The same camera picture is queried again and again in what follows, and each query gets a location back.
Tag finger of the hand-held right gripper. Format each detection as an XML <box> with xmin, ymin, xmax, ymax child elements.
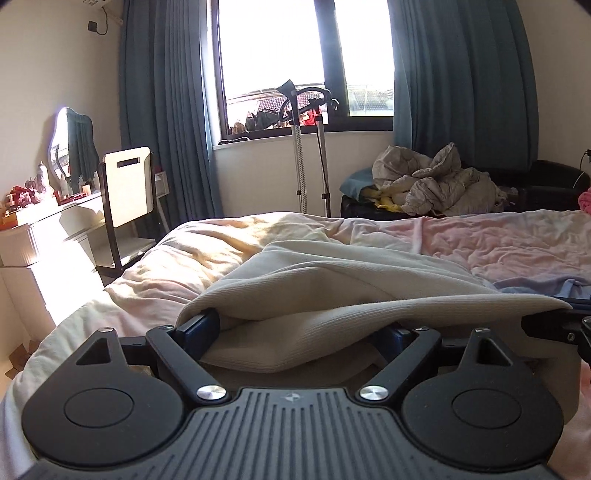
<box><xmin>521</xmin><ymin>298</ymin><xmax>591</xmax><ymax>366</ymax></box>

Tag teal pillow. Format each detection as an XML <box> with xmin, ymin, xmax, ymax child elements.
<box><xmin>342</xmin><ymin>166</ymin><xmax>378</xmax><ymax>195</ymax></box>

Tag grey crutch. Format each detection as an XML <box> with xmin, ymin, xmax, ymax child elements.
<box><xmin>276</xmin><ymin>79</ymin><xmax>341</xmax><ymax>219</ymax></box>

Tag white backed chair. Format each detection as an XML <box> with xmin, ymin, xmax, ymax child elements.
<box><xmin>95</xmin><ymin>146</ymin><xmax>170</xmax><ymax>283</ymax></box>

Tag white ribbed container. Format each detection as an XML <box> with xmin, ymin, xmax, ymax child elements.
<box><xmin>0</xmin><ymin>225</ymin><xmax>38</xmax><ymax>268</ymax></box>

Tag grey crumpled quilt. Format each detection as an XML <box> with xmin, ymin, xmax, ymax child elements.
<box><xmin>372</xmin><ymin>141</ymin><xmax>509</xmax><ymax>217</ymax></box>

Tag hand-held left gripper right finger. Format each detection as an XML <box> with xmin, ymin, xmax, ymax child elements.
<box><xmin>356</xmin><ymin>323</ymin><xmax>517</xmax><ymax>405</ymax></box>

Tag charger cable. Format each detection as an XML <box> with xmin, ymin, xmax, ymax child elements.
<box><xmin>573</xmin><ymin>151</ymin><xmax>591</xmax><ymax>188</ymax></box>

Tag bed with pink sheet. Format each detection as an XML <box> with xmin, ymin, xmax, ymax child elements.
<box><xmin>0</xmin><ymin>209</ymin><xmax>591</xmax><ymax>464</ymax></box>

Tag cream garment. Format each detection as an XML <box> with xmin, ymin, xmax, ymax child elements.
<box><xmin>177</xmin><ymin>240</ymin><xmax>581</xmax><ymax>422</ymax></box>

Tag cardboard box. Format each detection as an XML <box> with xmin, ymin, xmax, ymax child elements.
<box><xmin>6</xmin><ymin>338</ymin><xmax>43</xmax><ymax>378</ymax></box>

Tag white vanity desk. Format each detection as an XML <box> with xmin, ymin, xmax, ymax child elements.
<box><xmin>0</xmin><ymin>191</ymin><xmax>112</xmax><ymax>325</ymax></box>

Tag red desk ornaments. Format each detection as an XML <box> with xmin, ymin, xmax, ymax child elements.
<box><xmin>4</xmin><ymin>184</ymin><xmax>48</xmax><ymax>207</ymax></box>

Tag teal curtain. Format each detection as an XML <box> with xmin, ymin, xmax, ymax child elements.
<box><xmin>389</xmin><ymin>0</ymin><xmax>542</xmax><ymax>168</ymax></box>
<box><xmin>117</xmin><ymin>0</ymin><xmax>223</xmax><ymax>228</ymax></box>

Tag dark windowsill clutter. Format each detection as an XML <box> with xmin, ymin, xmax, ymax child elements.
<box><xmin>226</xmin><ymin>106</ymin><xmax>296</xmax><ymax>139</ymax></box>

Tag black sofa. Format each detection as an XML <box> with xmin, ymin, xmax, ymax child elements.
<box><xmin>340</xmin><ymin>159</ymin><xmax>591</xmax><ymax>219</ymax></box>

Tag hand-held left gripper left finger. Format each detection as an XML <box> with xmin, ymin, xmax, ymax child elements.
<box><xmin>74</xmin><ymin>308</ymin><xmax>230</xmax><ymax>406</ymax></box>

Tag dark framed window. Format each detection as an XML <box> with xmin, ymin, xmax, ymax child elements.
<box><xmin>213</xmin><ymin>0</ymin><xmax>399</xmax><ymax>140</ymax></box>

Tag wavy edged mirror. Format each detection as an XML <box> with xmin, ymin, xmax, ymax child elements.
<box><xmin>48</xmin><ymin>107</ymin><xmax>101</xmax><ymax>182</ymax></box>

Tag yellow cloth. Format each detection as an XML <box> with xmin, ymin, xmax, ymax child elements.
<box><xmin>369</xmin><ymin>186</ymin><xmax>406</xmax><ymax>213</ymax></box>

